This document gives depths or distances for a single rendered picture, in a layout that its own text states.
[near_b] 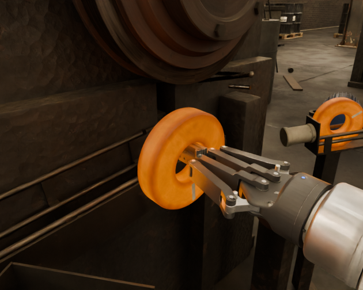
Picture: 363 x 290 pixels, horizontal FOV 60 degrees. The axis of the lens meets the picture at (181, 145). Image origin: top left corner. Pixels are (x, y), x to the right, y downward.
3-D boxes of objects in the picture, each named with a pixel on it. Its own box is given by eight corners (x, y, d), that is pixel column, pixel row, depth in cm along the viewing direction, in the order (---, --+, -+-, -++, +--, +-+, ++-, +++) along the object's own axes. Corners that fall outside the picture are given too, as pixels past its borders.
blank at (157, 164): (128, 129, 40) (144, 138, 38) (210, 92, 48) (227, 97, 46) (142, 218, 48) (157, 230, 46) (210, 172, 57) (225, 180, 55)
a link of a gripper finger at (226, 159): (276, 178, 36) (283, 174, 37) (206, 144, 44) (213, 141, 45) (271, 205, 38) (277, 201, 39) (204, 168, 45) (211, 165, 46)
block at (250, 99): (213, 166, 101) (216, 94, 91) (229, 159, 106) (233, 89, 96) (239, 179, 94) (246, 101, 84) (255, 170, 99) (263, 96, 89)
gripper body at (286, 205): (292, 264, 32) (223, 220, 38) (328, 227, 38) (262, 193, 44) (308, 205, 29) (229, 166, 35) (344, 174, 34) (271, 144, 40)
